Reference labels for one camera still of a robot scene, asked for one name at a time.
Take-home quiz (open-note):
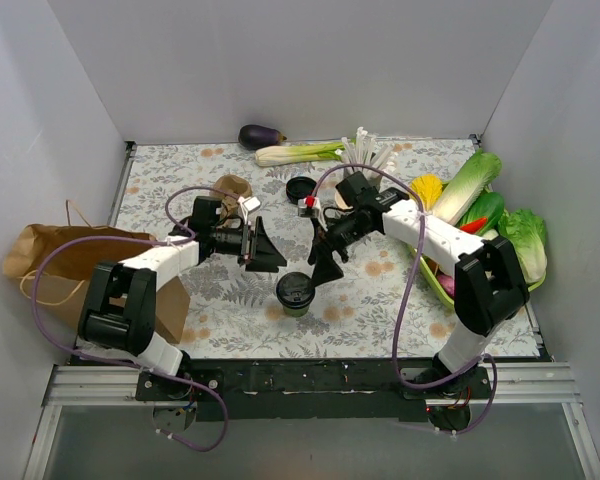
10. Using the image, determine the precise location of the black plastic coffee lid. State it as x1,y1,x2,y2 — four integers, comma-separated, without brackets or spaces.
275,272,315,309

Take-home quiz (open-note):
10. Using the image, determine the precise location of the brown cardboard cup carrier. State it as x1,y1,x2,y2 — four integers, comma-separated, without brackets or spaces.
211,174,252,219

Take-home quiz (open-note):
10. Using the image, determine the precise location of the brown paper bag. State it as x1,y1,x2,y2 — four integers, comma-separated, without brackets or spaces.
2,199,192,345

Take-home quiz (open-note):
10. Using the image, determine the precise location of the green white paper cup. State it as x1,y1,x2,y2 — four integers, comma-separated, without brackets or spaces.
281,301,311,318

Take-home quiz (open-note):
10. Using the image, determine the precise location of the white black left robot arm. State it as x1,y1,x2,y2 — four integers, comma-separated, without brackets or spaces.
78,196,287,400

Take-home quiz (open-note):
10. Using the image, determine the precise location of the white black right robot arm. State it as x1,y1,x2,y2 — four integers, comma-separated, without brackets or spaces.
298,172,529,398

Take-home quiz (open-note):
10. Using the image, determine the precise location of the floral patterned table mat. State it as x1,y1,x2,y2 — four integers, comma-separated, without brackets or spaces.
79,138,542,360

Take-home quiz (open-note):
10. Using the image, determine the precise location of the stack of paper cups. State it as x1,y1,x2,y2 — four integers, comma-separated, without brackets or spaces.
334,191,352,211

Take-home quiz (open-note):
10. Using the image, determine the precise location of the stack of black lids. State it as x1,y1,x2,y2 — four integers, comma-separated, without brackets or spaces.
285,176,317,204

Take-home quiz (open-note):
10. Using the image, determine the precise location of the brown cup with straws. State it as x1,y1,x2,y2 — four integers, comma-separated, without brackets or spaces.
336,126,397,175

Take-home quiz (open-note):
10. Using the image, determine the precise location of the green white toy leek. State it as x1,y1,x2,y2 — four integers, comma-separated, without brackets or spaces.
255,142,344,167

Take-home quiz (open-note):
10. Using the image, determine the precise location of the purple toy eggplant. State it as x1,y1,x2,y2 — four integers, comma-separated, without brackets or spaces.
238,124,287,151

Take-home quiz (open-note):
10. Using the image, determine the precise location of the green plastic tray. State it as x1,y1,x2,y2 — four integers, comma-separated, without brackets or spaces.
409,199,547,306

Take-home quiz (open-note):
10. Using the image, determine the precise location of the purple toy onion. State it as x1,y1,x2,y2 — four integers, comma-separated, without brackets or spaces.
436,273,455,298

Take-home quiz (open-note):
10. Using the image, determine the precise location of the large toy napa cabbage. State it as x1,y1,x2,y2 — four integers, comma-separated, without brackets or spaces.
431,149,502,225

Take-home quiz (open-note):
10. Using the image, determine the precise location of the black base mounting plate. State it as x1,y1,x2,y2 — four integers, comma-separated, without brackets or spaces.
135,358,491,422

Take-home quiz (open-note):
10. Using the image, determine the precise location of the orange toy carrot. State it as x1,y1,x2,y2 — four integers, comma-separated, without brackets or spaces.
460,217,488,235

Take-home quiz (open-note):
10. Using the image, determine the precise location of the toy green lettuce head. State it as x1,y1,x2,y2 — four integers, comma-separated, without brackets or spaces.
498,209,547,284

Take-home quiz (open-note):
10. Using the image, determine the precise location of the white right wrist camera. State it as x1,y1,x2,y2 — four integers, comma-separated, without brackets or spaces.
297,195,326,227

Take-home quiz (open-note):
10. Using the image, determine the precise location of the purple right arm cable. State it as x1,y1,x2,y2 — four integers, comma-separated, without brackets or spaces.
312,164,499,437

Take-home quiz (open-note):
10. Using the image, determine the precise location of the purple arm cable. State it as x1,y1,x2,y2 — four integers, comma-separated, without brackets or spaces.
32,187,244,454
312,164,499,437

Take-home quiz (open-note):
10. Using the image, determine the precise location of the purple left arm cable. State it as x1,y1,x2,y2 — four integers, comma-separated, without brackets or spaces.
32,187,244,454

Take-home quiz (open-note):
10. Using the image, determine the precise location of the aluminium frame rail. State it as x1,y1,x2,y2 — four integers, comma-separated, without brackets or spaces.
24,360,600,479

